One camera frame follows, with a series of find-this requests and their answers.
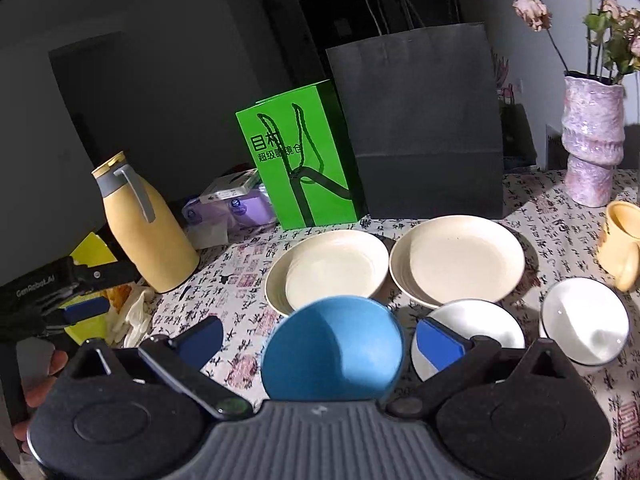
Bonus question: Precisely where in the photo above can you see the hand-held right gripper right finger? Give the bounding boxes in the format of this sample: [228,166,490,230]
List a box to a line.
[387,316,576,419]

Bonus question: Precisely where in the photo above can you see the crumpled white glove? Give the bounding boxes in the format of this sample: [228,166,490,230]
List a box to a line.
[107,282,156,348]

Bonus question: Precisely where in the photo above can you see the yellow thermos jug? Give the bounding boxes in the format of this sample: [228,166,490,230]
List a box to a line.
[91,151,201,293]

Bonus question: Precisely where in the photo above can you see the yellow snack box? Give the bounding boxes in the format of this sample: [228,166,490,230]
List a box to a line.
[64,232,133,347]

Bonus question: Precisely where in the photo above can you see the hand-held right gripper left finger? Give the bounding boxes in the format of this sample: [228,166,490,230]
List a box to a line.
[60,316,253,421]

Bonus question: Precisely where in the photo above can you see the green paper bag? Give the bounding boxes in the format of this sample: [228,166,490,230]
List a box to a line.
[236,79,368,231]

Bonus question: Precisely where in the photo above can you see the dried pink flowers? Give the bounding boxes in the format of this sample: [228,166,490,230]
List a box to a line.
[512,0,640,86]

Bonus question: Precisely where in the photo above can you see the yellow mug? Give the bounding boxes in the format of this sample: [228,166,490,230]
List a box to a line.
[596,200,640,293]

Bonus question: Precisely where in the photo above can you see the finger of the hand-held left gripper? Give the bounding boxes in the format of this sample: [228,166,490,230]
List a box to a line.
[69,258,142,289]
[45,296,111,331]

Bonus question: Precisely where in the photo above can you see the printed calligraphy tablecloth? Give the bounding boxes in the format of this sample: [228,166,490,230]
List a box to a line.
[115,167,640,480]

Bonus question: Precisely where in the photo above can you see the cream plate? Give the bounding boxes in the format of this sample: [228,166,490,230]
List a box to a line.
[389,215,526,309]
[284,232,390,313]
[265,240,301,317]

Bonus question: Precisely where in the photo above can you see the white bowl with black rim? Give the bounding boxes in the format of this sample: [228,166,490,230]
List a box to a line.
[539,277,631,366]
[411,299,526,382]

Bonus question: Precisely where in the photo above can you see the black paper bag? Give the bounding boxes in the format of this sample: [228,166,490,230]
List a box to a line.
[326,0,505,221]

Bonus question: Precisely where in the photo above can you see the purple ceramic vase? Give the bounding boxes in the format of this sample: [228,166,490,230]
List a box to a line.
[560,71,626,208]

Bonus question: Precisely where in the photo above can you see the person's left hand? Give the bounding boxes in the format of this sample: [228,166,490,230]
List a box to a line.
[12,350,69,457]

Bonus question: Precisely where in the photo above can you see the blue bowl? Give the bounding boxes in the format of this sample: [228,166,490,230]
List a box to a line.
[261,295,406,402]

